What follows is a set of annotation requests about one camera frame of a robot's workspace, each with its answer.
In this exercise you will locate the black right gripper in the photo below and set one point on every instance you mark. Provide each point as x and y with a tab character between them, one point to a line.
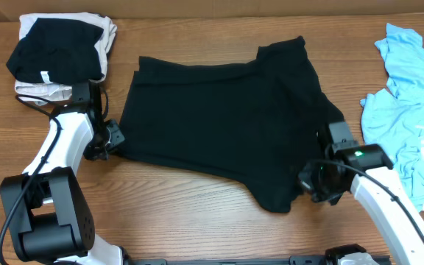
305	178

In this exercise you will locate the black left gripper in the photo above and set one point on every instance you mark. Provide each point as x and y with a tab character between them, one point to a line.
93	153

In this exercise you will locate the black t-shirt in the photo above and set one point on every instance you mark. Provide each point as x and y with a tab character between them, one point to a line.
255	123

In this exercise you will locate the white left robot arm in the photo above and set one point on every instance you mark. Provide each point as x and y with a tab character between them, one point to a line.
47	216

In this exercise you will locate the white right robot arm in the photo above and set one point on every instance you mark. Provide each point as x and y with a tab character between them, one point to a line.
367	173

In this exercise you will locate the folded white garment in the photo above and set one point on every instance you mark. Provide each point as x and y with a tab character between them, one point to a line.
57	92

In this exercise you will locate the light blue t-shirt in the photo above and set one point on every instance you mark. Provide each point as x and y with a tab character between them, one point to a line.
393	117

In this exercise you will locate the folded black garment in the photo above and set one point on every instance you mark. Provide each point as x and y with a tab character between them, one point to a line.
57	50

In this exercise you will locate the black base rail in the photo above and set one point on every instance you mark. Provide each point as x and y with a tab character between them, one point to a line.
293	260

